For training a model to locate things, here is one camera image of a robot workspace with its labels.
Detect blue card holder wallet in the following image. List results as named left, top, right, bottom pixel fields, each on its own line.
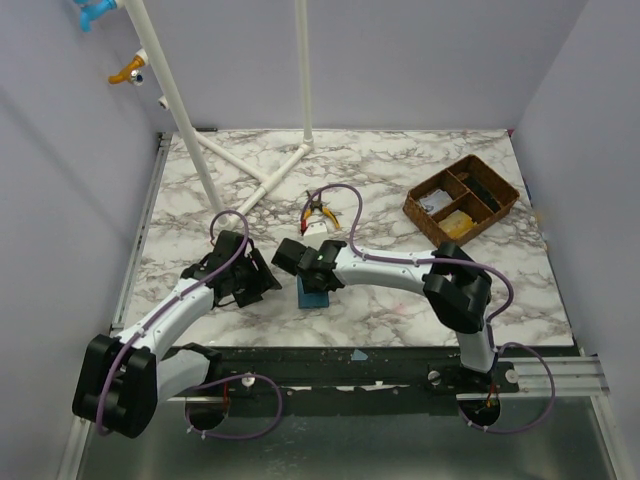
left=296, top=277, right=330, bottom=310

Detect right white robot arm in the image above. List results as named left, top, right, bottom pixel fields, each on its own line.
left=272, top=239, right=497, bottom=392

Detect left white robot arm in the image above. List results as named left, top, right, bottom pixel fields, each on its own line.
left=72, top=230, right=281, bottom=438

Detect white packets in basket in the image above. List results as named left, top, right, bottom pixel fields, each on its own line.
left=419, top=189, right=453, bottom=215

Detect yellow item in basket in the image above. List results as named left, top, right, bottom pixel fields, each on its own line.
left=438, top=210, right=476, bottom=239

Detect brown woven basket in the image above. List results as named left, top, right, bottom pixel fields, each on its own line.
left=403, top=155, right=520, bottom=246

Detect black item in basket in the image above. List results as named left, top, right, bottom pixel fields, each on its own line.
left=458, top=174, right=501, bottom=213

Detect orange brass tap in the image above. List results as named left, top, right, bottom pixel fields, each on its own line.
left=108, top=49, right=148, bottom=86

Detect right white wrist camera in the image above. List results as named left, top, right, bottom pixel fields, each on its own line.
left=302, top=220, right=329, bottom=249

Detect yellow handled pliers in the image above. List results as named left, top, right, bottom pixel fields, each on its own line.
left=300, top=190, right=341, bottom=234

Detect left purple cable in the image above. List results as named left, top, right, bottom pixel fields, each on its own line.
left=94, top=209, right=284, bottom=442

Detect purple cable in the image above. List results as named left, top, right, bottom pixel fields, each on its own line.
left=304, top=183, right=557, bottom=435
left=94, top=209, right=284, bottom=442

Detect white PVC pipe frame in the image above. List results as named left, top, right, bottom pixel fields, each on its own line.
left=119, top=0, right=317, bottom=232

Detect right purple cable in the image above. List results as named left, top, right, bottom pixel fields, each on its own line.
left=304, top=183, right=557, bottom=435

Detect aluminium extrusion rail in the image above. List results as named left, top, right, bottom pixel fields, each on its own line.
left=500, top=356, right=610, bottom=398

